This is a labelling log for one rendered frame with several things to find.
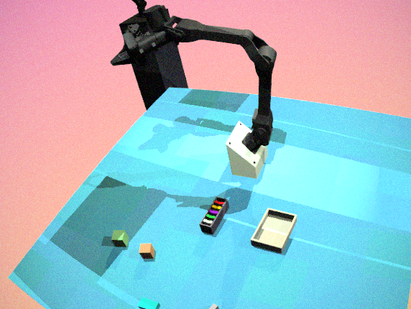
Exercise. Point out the green cube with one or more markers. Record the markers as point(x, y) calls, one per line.
point(120, 238)

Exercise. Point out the cream shallow square tray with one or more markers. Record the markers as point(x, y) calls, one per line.
point(274, 230)

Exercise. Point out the teal flat block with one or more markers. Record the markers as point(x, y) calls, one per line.
point(148, 304)

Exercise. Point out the small orange cube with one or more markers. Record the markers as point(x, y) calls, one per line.
point(147, 251)

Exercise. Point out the green fuse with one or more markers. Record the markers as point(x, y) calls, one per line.
point(210, 218)

